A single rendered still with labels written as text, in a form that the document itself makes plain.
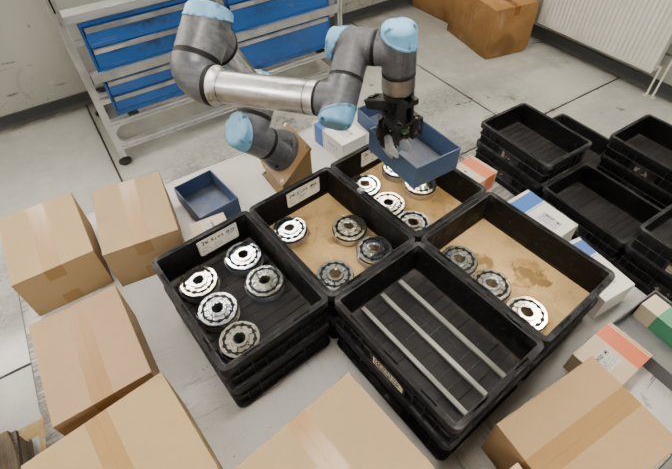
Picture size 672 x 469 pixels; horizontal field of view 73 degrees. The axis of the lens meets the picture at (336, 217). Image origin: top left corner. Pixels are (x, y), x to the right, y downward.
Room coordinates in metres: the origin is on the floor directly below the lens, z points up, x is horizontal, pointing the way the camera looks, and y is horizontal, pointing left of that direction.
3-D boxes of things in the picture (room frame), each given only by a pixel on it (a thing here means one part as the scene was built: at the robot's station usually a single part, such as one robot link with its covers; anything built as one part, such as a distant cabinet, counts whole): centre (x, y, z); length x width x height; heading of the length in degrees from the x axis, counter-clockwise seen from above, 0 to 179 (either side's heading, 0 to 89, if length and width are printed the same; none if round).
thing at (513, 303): (0.59, -0.47, 0.86); 0.10 x 0.10 x 0.01
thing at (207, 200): (1.17, 0.46, 0.73); 0.20 x 0.15 x 0.07; 38
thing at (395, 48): (0.90, -0.14, 1.42); 0.09 x 0.08 x 0.11; 68
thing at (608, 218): (1.33, -1.14, 0.31); 0.40 x 0.30 x 0.34; 31
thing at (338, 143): (1.49, -0.03, 0.74); 0.20 x 0.12 x 0.09; 36
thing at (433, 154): (0.96, -0.21, 1.10); 0.20 x 0.15 x 0.07; 32
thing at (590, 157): (1.88, -1.27, 0.26); 0.40 x 0.30 x 0.23; 31
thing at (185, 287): (0.72, 0.38, 0.86); 0.10 x 0.10 x 0.01
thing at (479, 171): (1.22, -0.49, 0.74); 0.16 x 0.12 x 0.07; 127
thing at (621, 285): (0.77, -0.74, 0.74); 0.20 x 0.12 x 0.09; 26
